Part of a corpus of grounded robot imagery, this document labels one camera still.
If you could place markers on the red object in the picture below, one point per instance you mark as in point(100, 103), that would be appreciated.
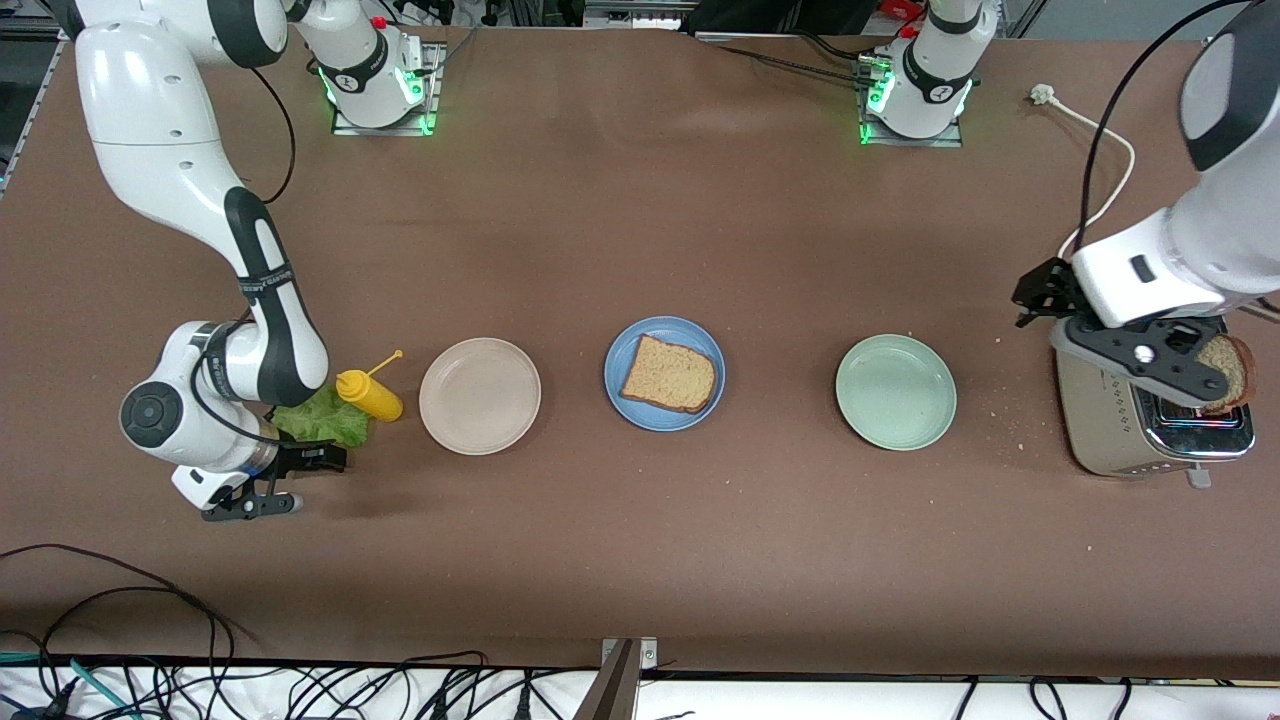
point(900, 10)

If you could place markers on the black camera bracket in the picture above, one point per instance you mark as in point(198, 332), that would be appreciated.
point(230, 510)
point(1180, 375)

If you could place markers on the beige round plate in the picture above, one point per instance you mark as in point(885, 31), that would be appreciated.
point(480, 397)

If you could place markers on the yellow mustard squeeze bottle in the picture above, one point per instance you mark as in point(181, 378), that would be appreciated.
point(375, 398)

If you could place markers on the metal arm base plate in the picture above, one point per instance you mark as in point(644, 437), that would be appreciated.
point(950, 141)
point(437, 80)

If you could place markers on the blue round plate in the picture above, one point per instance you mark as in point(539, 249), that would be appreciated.
point(620, 350)

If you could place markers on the aluminium profile bar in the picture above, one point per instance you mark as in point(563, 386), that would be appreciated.
point(612, 695)

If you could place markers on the green lettuce leaf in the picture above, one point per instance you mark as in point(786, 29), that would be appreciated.
point(335, 420)

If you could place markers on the light green round plate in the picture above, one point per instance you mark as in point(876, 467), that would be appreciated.
point(896, 392)

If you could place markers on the brown bread slice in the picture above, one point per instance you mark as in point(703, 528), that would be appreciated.
point(1230, 375)
point(670, 375)

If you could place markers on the beige silver toaster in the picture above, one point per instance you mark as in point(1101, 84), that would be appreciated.
point(1100, 430)

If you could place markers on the black left camera bracket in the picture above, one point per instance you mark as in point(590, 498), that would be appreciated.
point(1180, 375)

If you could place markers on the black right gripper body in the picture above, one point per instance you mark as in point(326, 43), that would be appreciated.
point(301, 459)

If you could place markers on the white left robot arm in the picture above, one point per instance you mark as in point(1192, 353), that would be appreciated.
point(1200, 250)

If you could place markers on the silver metal frame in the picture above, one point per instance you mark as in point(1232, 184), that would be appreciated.
point(640, 15)

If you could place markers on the black right camera bracket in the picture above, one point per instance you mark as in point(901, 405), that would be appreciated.
point(230, 510)

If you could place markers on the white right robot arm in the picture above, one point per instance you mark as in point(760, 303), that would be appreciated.
point(150, 120)

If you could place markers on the metal corner bracket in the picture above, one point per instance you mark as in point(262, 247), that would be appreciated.
point(648, 655)

